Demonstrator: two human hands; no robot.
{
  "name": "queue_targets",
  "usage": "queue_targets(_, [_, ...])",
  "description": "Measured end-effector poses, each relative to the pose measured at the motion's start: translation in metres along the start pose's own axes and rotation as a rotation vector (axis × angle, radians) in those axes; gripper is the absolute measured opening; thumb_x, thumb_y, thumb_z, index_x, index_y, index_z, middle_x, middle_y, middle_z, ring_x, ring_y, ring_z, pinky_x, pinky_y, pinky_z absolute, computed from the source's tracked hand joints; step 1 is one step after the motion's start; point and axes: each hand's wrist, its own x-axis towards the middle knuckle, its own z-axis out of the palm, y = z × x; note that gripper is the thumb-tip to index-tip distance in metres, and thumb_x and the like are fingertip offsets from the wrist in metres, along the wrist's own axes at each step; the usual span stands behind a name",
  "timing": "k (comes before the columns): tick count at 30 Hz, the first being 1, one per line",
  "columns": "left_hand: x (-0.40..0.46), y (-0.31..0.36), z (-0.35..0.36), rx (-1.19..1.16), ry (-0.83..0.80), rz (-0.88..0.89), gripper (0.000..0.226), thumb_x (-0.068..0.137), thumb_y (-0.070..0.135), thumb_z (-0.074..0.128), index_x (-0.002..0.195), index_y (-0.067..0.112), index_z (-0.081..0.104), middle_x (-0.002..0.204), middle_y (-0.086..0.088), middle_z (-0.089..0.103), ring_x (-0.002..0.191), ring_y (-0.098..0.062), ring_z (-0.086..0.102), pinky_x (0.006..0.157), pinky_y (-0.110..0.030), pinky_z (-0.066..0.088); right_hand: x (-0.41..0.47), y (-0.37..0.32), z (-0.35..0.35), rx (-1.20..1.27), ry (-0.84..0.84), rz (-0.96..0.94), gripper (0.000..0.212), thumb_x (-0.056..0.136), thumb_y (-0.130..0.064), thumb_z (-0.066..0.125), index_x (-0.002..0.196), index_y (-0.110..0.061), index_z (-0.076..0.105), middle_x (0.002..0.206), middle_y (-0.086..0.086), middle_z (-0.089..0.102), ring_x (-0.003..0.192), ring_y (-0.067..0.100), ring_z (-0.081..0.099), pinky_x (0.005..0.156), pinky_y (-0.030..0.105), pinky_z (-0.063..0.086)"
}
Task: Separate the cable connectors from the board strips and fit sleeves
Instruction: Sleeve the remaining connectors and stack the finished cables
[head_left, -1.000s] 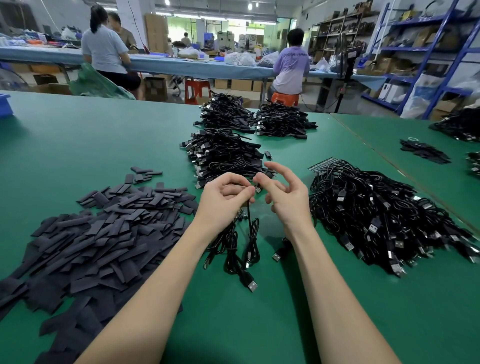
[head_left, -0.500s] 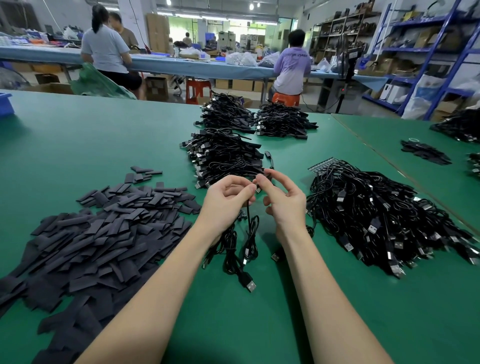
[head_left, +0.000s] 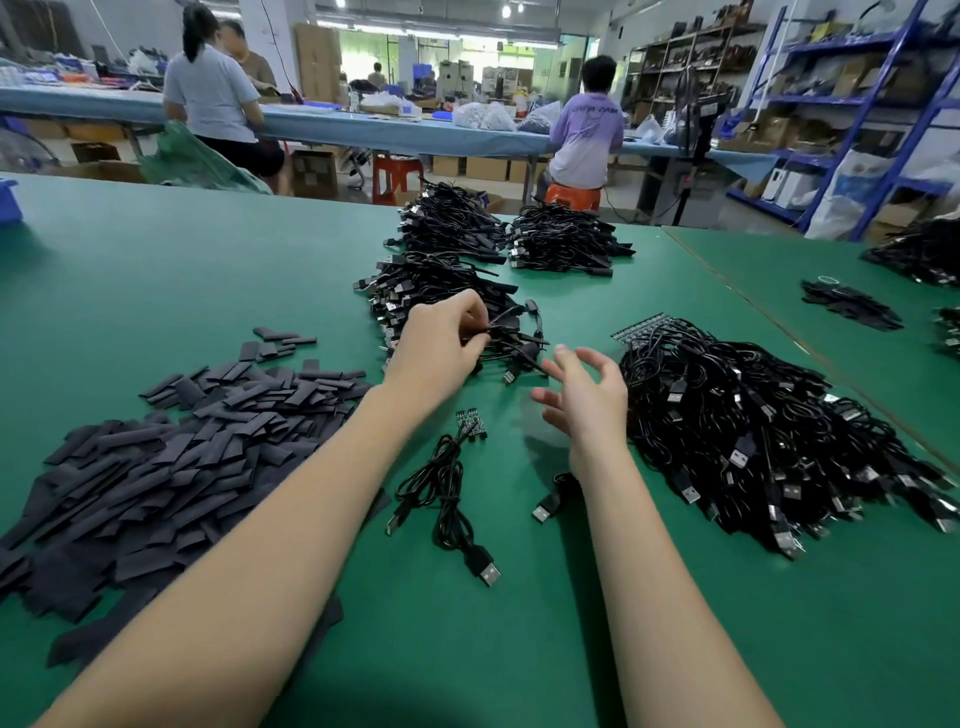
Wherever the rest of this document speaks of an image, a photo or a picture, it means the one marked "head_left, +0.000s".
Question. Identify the person's left hand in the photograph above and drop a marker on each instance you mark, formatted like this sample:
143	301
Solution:
435	348

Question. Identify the person's right hand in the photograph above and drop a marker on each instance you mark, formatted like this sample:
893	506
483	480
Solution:
582	408

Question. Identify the pile of black sleeve strips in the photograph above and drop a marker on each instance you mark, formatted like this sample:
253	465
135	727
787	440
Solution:
150	480

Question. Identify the person's right forearm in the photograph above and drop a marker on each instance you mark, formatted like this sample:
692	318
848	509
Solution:
660	615

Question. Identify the person's left forearm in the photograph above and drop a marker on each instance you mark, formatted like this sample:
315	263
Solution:
210	585

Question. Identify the red plastic stool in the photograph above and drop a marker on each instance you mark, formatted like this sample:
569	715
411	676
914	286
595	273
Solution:
396	177

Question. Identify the orange plastic stool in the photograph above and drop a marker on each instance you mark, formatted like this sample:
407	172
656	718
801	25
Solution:
572	197

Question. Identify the small upright cardboard box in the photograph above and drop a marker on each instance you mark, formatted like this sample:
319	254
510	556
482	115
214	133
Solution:
314	174

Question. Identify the black tripod stand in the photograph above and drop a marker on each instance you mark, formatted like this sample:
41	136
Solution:
698	132

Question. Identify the green plastic bag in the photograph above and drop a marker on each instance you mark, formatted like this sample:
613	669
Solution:
198	162

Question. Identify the white plastic bag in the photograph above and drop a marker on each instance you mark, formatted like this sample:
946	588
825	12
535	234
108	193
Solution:
848	203

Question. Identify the dark storage shelf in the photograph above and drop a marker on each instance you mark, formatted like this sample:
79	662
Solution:
683	68

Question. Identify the open cardboard box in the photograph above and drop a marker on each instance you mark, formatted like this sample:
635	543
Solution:
98	171

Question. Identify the long blue work table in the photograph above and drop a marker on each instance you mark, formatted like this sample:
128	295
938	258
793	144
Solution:
90	108

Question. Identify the blue metal shelving rack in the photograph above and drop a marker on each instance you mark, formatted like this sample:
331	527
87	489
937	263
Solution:
837	45

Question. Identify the blue plastic bin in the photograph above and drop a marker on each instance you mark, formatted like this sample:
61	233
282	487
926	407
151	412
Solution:
9	203

